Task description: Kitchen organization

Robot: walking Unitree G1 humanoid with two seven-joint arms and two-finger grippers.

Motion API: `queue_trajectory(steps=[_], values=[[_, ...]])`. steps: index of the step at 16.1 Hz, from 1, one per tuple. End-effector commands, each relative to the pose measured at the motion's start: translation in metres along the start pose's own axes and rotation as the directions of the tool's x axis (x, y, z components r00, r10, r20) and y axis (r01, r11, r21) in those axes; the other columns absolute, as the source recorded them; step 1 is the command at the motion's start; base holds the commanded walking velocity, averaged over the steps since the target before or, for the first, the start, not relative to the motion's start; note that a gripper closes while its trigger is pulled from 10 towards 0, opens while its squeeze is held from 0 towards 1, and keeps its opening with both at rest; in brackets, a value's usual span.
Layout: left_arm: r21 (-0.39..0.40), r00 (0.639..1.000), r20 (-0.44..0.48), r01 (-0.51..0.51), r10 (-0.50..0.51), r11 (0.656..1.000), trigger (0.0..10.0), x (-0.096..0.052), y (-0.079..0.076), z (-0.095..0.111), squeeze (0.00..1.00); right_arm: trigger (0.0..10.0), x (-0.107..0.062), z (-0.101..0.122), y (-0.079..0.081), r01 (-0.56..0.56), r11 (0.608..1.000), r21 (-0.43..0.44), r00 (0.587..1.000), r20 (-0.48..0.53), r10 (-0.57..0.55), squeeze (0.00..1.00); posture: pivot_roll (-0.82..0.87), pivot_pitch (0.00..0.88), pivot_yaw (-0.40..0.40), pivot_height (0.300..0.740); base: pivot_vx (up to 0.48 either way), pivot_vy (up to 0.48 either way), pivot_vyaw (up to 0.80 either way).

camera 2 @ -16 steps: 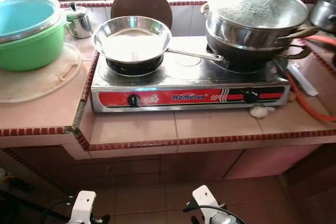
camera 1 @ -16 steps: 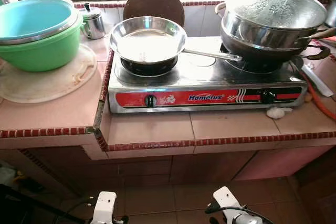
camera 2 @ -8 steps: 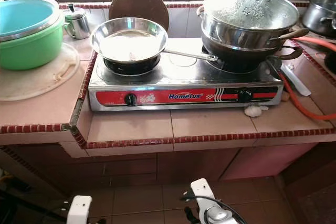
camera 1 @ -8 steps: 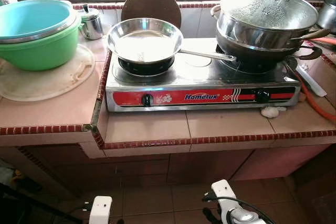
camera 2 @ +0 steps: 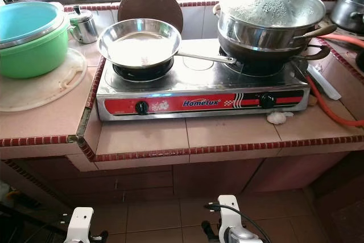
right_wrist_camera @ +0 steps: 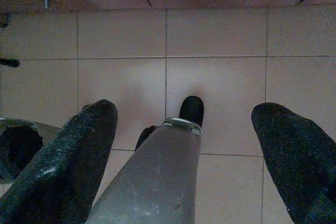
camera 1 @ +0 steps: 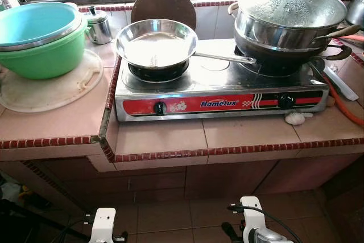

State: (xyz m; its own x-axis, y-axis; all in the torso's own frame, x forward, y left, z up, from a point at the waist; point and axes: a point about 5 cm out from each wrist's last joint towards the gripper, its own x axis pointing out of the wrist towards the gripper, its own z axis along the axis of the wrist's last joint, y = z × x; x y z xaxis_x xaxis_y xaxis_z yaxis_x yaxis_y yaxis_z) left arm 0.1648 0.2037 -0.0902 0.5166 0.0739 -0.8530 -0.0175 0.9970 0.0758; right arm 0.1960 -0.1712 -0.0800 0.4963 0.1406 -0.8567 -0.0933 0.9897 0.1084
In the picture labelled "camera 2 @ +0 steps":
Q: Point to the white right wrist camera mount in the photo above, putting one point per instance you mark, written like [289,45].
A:
[229,214]

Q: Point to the white cutting board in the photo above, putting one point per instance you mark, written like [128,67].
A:
[40,95]

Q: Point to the blue plastic basin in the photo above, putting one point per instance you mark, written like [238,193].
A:
[23,21]

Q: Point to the steel cooking pot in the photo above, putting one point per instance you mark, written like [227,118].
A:
[347,12]

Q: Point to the round brown board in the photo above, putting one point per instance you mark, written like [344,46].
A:
[151,4]

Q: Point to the small steel kettle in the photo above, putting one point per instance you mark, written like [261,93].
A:
[85,29]

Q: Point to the garlic bulb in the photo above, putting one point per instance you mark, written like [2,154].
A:
[277,118]

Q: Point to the steel red gas stove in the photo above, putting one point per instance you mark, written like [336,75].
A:
[210,83]

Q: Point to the steel frying pan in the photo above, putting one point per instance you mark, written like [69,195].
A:
[139,46]

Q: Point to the green plastic basin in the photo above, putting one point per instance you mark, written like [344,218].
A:
[34,58]

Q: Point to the black wok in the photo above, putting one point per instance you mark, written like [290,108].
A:
[256,60]

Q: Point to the kitchen knife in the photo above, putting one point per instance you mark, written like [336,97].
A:
[327,88]

